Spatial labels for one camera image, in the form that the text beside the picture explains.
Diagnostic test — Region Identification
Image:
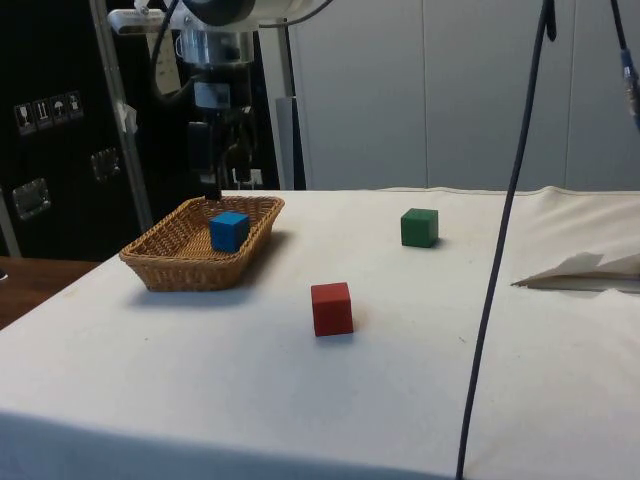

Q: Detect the green cube block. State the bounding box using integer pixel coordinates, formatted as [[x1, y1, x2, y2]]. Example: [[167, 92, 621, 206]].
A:
[[399, 207, 440, 249]]

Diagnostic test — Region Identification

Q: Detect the wicker basket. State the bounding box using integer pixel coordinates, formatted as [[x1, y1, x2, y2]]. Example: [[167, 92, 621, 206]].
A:
[[118, 194, 287, 293]]

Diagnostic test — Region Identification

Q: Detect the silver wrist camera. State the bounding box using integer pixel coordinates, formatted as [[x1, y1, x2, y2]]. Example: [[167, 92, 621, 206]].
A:
[[108, 8, 174, 35]]

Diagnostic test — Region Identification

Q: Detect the red cube block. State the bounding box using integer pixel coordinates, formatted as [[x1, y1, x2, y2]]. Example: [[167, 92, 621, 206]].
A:
[[310, 281, 355, 338]]

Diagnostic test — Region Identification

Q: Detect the grey metal stand pole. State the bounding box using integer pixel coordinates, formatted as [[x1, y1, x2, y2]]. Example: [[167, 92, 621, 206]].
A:
[[91, 0, 153, 232]]

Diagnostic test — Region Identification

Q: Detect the blue cube block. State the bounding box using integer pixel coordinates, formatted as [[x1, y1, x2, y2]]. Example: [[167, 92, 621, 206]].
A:
[[208, 210, 250, 253]]

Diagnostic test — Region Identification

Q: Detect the black cable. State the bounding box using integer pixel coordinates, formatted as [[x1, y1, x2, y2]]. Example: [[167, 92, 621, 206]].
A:
[[455, 0, 558, 480], [609, 0, 640, 130], [149, 0, 195, 104]]

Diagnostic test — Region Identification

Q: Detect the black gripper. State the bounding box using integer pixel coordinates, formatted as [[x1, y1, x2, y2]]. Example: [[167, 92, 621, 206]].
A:
[[191, 63, 254, 203]]

